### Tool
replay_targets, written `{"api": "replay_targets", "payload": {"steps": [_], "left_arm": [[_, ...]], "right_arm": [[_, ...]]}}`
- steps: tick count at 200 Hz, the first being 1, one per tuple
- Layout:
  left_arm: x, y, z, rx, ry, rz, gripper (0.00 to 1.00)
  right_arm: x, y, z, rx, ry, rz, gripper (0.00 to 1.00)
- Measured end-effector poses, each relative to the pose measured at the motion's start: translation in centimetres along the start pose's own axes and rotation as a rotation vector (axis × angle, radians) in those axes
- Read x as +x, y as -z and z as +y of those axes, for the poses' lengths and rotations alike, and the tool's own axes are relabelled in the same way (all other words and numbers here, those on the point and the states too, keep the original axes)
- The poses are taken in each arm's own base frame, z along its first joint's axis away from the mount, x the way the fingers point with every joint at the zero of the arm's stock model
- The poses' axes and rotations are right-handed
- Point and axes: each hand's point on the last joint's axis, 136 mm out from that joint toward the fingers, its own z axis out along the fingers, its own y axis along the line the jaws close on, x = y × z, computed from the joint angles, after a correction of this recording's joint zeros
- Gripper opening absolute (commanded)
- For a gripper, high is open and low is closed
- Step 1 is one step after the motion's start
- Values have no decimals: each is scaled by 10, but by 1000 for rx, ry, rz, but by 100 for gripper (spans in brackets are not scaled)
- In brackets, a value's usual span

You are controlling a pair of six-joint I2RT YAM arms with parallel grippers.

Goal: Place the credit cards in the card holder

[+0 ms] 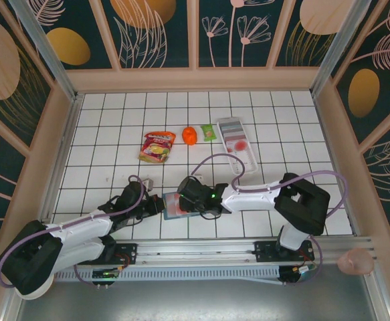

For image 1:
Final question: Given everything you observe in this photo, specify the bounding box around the card with red circle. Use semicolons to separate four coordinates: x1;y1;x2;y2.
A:
225;137;249;153
164;193;195;218

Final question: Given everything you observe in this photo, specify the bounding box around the blue card holder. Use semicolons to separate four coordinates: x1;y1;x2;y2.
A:
163;191;231;221

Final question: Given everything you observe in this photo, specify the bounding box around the white plastic card tray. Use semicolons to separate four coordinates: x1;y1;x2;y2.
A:
217;116;260;174

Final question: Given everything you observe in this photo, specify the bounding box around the stack of grey cards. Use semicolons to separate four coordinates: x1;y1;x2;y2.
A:
219;118;246;138

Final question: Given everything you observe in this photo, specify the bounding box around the red fruit snack bag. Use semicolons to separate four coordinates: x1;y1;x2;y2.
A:
138;130;177;165

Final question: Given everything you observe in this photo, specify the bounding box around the left controller circuit board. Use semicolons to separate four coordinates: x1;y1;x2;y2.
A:
92;267;121;280

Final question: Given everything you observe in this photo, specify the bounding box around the controller circuit board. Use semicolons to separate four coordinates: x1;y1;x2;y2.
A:
92;267;121;280
279;263;318;285

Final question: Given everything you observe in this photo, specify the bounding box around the small green snack packet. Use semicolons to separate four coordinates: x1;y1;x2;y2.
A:
200;124;217;141

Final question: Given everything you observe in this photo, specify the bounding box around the orange crumpled object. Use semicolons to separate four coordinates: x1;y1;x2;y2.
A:
181;126;199;146

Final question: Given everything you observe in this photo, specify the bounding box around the right controller circuit board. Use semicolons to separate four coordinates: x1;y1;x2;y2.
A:
279;263;318;285

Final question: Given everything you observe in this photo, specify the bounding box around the white bowl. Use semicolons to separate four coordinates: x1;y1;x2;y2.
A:
15;279;54;300

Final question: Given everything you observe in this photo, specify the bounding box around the pink translucent cup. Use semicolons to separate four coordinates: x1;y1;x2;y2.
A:
336;248;375;276

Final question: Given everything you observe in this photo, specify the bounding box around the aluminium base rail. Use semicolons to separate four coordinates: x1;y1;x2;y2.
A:
13;236;378;268

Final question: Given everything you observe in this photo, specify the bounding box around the grey slotted cable duct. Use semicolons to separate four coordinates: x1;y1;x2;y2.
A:
53;269;281;282

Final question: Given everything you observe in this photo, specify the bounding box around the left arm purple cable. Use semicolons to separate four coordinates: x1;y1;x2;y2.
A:
0;175;155;288

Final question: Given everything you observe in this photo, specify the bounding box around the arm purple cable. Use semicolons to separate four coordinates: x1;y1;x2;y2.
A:
0;175;155;288
191;154;348;287

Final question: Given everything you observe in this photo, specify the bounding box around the left aluminium side rail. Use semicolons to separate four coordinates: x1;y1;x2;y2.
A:
39;93;85;227

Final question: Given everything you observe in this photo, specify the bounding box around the aluminium side rail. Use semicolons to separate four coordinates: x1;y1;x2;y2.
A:
39;93;85;227
310;92;365;237

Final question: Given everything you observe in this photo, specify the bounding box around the white flat cable strip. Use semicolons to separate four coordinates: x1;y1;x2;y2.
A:
233;274;284;286

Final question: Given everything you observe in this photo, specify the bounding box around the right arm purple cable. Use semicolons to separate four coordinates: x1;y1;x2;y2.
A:
191;154;348;287

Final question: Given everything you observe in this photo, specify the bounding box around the right aluminium side rail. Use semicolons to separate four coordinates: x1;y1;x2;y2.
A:
310;92;365;237

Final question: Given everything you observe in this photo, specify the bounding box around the left aluminium frame post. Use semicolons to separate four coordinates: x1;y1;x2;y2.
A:
9;0;84;101

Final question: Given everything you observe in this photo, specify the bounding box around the aluminium frame post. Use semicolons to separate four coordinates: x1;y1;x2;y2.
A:
310;0;375;98
9;0;84;101

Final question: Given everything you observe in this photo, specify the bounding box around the right aluminium frame post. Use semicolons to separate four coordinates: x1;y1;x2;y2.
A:
310;0;375;98

